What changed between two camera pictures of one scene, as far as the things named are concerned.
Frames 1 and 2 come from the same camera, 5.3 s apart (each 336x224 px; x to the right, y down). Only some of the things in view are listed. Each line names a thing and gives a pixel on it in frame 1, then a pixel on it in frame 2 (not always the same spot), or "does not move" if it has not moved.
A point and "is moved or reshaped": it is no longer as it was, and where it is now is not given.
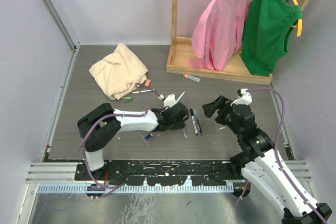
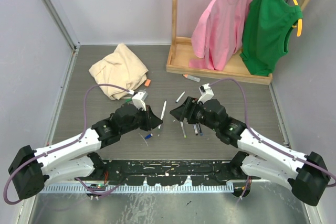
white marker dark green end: x=142 y=91 is moved or reshaped
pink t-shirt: x=218 y=33 does not move
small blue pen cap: x=148 y=136 does not move
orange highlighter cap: x=147 y=82 does not move
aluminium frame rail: x=56 y=16 does not move
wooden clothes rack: x=180 y=55 does not move
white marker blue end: x=180 y=96 does not move
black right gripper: x=210 y=108 to x=187 y=110
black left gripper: x=179 y=125 to x=151 y=120
